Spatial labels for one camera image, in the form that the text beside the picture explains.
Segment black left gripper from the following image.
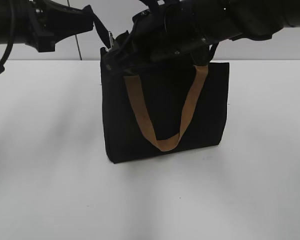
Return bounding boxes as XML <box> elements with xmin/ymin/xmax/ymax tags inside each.
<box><xmin>24</xmin><ymin>0</ymin><xmax>110</xmax><ymax>53</ymax></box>

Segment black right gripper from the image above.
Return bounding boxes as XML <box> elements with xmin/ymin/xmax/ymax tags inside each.
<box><xmin>101</xmin><ymin>0</ymin><xmax>215</xmax><ymax>75</ymax></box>

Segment black tote bag tan handles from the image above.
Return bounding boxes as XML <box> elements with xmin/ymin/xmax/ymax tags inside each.
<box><xmin>100</xmin><ymin>48</ymin><xmax>230</xmax><ymax>164</ymax></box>

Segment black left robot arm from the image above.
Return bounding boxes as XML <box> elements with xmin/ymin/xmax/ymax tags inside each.
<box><xmin>0</xmin><ymin>0</ymin><xmax>111</xmax><ymax>53</ymax></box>

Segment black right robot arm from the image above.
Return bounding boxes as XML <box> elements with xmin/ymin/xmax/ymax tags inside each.
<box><xmin>102</xmin><ymin>0</ymin><xmax>300</xmax><ymax>75</ymax></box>

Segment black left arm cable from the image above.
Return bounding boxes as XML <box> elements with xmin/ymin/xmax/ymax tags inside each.
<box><xmin>0</xmin><ymin>0</ymin><xmax>16</xmax><ymax>83</ymax></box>

